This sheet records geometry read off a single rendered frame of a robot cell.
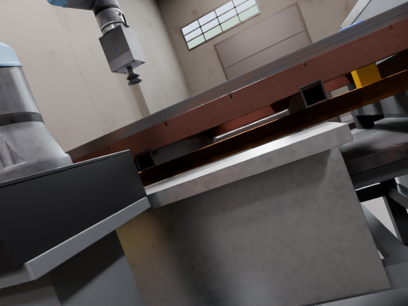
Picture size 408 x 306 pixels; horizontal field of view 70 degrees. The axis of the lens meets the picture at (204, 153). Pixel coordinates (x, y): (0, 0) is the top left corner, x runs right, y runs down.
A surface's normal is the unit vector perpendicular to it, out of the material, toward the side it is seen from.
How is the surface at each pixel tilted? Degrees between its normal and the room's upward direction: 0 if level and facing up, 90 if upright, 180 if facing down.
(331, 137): 90
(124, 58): 90
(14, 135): 73
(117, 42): 90
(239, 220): 90
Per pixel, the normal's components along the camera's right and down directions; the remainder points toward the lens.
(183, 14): -0.33, 0.15
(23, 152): 0.47, -0.49
